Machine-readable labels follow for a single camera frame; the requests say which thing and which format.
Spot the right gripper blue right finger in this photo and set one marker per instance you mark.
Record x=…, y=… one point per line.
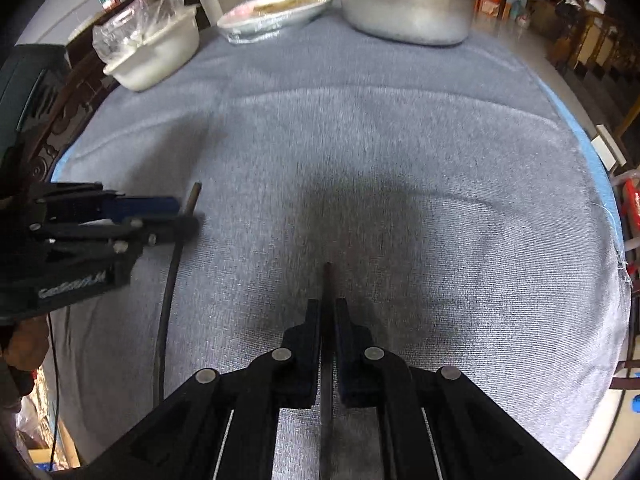
x=361, y=381

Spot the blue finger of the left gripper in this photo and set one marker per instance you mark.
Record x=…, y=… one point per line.
x=120, y=208
x=151, y=231

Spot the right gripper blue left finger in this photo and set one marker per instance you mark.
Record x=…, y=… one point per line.
x=297, y=361

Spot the dark chopstick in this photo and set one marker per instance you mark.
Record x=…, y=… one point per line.
x=326, y=373
x=159, y=364

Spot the person's left hand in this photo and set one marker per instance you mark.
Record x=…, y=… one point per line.
x=22, y=353

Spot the dark wooden sideboard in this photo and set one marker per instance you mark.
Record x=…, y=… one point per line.
x=38, y=149

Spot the white bowl with plastic bag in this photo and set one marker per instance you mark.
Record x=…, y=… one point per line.
x=147, y=42

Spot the grey tablecloth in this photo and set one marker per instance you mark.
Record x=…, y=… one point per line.
x=470, y=225

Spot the patterned dish with food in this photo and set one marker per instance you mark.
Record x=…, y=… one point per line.
x=256, y=20

